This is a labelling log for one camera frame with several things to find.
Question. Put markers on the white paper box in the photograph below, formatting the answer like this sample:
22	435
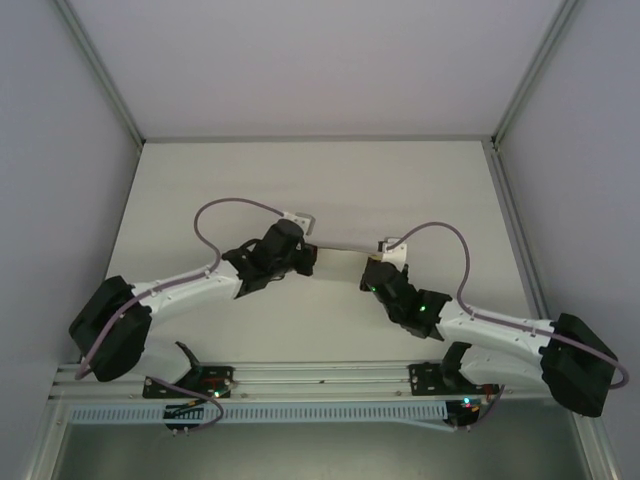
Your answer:
345	248

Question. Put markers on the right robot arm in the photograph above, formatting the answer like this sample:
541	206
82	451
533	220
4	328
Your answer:
490	330

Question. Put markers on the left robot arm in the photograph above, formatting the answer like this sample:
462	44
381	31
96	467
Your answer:
190	285

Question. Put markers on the black controller board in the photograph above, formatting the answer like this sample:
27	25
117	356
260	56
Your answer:
462	415
182	415

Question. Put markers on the grey metal sheet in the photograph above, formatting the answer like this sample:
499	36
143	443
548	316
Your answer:
320	452

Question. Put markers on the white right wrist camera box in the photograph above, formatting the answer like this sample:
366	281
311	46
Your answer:
395	254

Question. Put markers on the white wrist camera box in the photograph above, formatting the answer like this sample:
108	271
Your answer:
299	220
395	254

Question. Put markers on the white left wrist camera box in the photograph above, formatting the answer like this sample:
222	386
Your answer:
299	220

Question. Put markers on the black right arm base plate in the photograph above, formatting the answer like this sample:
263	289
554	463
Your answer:
425	377

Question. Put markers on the aluminium mounting rail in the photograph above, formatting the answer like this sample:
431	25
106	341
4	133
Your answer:
320	375

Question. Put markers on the aluminium frame crossbar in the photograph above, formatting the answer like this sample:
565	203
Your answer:
320	138

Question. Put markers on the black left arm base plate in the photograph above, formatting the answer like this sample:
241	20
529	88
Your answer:
220	380

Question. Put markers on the aluminium side rail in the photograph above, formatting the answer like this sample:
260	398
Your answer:
510	200

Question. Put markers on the aluminium frame post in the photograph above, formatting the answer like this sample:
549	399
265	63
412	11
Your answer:
535	75
100	75

